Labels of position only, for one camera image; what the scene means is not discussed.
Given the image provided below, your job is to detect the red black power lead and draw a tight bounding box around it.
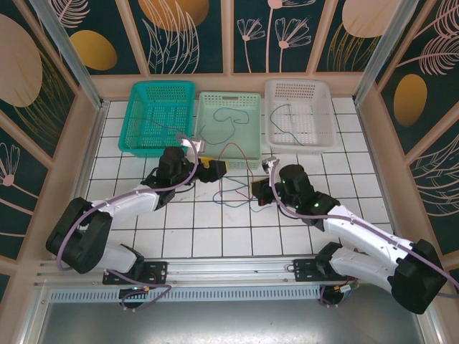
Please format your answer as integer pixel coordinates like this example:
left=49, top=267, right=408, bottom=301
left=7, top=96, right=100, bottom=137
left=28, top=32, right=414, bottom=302
left=121, top=274, right=161, bottom=293
left=331, top=274, right=360, bottom=295

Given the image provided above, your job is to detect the bright red cable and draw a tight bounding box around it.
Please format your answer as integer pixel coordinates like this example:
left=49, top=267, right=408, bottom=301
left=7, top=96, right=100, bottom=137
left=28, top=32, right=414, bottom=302
left=218, top=143, right=260, bottom=184

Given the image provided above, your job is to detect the slotted grey cable duct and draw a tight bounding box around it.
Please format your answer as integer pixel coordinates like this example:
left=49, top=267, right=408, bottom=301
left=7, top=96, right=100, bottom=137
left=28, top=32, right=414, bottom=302
left=48, top=285, right=323, bottom=302

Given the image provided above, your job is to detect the teal plastic basket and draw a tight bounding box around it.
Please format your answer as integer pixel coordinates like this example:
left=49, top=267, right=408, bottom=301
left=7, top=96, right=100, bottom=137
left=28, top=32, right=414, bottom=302
left=118, top=81, right=197, bottom=159

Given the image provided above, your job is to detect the dark red thin cable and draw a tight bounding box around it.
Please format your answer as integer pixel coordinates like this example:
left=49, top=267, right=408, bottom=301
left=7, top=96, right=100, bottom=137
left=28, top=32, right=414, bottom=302
left=133, top=119, right=189, bottom=130

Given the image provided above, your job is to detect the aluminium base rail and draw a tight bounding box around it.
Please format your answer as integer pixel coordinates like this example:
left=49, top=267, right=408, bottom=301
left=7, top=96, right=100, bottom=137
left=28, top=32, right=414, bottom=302
left=34, top=253, right=427, bottom=290

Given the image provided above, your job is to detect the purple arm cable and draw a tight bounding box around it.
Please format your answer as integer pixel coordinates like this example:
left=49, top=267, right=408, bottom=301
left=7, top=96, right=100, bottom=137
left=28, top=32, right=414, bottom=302
left=57, top=133, right=174, bottom=312
left=269, top=161, right=455, bottom=310

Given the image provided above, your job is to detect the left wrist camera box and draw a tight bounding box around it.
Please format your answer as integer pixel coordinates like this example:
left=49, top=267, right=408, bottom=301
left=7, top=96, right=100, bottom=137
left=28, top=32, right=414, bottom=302
left=177, top=133, right=206, bottom=154

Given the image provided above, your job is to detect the steel sheet panel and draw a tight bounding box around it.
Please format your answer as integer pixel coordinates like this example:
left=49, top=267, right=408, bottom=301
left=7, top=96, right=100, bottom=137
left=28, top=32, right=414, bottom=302
left=35, top=300, right=427, bottom=344

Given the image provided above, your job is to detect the green cable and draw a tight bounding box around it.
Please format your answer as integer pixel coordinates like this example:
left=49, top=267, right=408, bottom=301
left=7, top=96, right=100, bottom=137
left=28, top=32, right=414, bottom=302
left=270, top=103, right=306, bottom=147
left=220, top=177, right=252, bottom=209

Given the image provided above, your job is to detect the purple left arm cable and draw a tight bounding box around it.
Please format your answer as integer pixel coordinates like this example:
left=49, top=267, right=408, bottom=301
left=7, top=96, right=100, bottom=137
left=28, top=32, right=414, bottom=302
left=57, top=133, right=174, bottom=312

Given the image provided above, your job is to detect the white plastic basket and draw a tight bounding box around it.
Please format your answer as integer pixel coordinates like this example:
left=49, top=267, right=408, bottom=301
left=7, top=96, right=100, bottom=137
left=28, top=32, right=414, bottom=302
left=264, top=79, right=337, bottom=156

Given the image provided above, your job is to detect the light green plastic basket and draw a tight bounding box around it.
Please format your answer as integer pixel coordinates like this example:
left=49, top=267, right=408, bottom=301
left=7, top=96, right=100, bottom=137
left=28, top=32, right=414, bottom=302
left=191, top=91, right=262, bottom=171

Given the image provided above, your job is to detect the aluminium frame post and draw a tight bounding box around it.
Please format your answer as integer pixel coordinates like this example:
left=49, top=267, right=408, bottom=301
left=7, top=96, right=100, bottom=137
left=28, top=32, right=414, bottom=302
left=353, top=0, right=427, bottom=105
left=28, top=0, right=110, bottom=112

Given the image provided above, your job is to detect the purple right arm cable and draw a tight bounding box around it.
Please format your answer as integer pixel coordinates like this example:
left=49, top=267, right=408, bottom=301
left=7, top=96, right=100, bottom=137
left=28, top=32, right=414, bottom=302
left=269, top=161, right=455, bottom=310

